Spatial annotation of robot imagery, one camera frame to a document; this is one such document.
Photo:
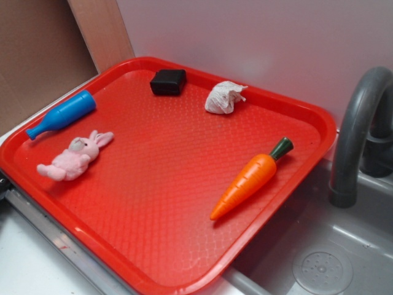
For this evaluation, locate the crumpled white paper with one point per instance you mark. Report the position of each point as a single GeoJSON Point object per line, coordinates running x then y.
{"type": "Point", "coordinates": [223, 97]}

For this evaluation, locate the red plastic tray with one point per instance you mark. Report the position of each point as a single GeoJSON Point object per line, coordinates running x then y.
{"type": "Point", "coordinates": [143, 205]}

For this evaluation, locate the orange plastic toy carrot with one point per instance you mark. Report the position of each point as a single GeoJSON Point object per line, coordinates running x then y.
{"type": "Point", "coordinates": [255, 174]}

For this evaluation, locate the black rectangular block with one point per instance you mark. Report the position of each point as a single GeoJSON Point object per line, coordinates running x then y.
{"type": "Point", "coordinates": [168, 82]}

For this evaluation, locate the blue plastic toy bottle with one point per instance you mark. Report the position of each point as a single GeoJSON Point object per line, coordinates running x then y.
{"type": "Point", "coordinates": [64, 114]}

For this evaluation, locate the pink plush bunny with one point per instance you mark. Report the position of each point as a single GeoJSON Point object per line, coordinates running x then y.
{"type": "Point", "coordinates": [75, 160]}

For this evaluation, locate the grey toy sink basin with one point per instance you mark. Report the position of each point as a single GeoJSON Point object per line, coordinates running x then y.
{"type": "Point", "coordinates": [311, 247]}

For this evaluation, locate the wooden board strip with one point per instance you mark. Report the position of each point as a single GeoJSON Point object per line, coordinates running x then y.
{"type": "Point", "coordinates": [103, 30]}

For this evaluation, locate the brown cardboard panel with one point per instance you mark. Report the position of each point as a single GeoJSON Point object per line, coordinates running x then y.
{"type": "Point", "coordinates": [43, 57]}

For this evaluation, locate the grey toy faucet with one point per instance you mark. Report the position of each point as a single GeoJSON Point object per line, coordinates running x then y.
{"type": "Point", "coordinates": [365, 138]}

